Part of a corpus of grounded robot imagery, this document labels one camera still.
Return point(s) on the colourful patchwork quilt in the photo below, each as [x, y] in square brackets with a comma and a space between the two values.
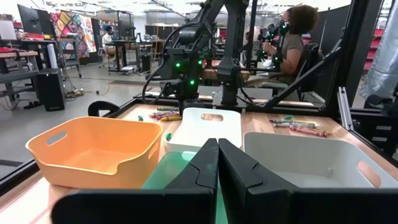
[73, 31]

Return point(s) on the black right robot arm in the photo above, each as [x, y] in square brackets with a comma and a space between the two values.
[234, 46]

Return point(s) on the person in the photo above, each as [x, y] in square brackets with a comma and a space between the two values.
[109, 39]
[293, 49]
[382, 62]

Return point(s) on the red storage rack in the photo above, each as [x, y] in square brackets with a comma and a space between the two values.
[374, 46]

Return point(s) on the white plastic bin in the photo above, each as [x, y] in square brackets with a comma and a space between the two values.
[202, 133]

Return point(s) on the black computer monitor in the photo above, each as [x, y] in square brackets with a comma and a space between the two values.
[34, 20]

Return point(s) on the green plastic bin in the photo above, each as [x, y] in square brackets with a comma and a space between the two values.
[169, 171]

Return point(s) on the black table clamp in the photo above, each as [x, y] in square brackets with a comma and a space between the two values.
[102, 105]

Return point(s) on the silver aluminium bracket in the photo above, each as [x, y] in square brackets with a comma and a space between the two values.
[344, 109]

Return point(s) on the teal crayon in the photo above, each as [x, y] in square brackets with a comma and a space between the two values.
[168, 109]

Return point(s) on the white paper roll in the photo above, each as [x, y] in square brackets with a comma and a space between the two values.
[52, 56]

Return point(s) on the grey plastic bin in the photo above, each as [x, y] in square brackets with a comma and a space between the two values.
[295, 155]

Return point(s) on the grey workbench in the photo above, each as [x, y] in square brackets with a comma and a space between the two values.
[18, 76]

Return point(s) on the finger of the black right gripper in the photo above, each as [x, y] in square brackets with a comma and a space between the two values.
[191, 104]
[206, 104]

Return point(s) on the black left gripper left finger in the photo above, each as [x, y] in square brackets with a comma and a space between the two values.
[192, 202]

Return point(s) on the black computer tower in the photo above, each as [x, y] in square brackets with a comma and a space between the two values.
[51, 90]

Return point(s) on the black office chair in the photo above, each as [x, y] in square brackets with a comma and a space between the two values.
[312, 68]

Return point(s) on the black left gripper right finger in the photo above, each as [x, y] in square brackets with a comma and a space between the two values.
[264, 205]

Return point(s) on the orange plastic bin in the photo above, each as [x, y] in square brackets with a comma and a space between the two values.
[93, 155]

